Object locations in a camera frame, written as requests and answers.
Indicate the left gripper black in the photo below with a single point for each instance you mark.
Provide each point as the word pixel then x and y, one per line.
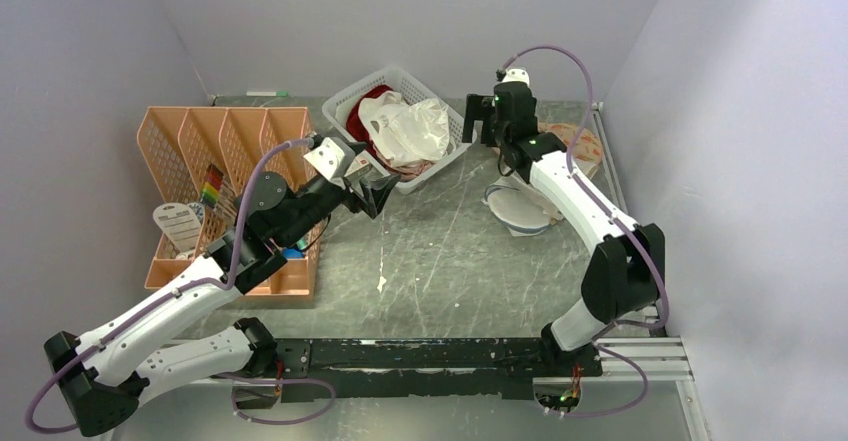
pixel 376 192

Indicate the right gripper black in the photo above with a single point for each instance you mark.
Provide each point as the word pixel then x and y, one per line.
pixel 479 107

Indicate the floral mesh laundry bag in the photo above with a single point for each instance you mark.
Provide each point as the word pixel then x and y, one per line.
pixel 589 151

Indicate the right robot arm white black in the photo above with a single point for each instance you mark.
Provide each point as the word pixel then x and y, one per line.
pixel 625 271

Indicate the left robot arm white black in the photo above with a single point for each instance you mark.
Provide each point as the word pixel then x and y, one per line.
pixel 106 374

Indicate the pink beige bra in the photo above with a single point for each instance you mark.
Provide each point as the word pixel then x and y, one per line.
pixel 412 171

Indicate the white plastic laundry basket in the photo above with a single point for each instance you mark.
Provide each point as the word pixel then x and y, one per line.
pixel 337 108

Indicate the cylindrical white mesh laundry bag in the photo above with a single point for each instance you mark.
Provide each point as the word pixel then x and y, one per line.
pixel 536 197

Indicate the small white red box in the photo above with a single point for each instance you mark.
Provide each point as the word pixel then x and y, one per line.
pixel 360 165

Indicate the red velvet garment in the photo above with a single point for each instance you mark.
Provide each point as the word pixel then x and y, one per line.
pixel 354 125

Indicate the white satin garment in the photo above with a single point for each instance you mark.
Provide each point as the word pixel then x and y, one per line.
pixel 404 133

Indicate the blue bottle cap item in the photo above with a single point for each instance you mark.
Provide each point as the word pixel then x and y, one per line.
pixel 298 251

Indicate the white green marker pen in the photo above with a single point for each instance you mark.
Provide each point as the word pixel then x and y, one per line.
pixel 274 94

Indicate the rainbow colour swatch card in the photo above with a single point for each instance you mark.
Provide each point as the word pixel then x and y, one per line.
pixel 211 188

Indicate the orange plastic file organizer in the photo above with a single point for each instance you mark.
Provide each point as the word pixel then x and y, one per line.
pixel 179 144

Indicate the white paper tag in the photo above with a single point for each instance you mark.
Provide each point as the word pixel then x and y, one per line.
pixel 180 223

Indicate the left wrist camera silver box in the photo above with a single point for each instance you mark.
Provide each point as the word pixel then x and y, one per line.
pixel 331 159

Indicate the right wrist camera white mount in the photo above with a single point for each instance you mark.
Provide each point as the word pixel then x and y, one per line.
pixel 515 75

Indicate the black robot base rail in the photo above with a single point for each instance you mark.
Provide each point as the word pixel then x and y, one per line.
pixel 317 368

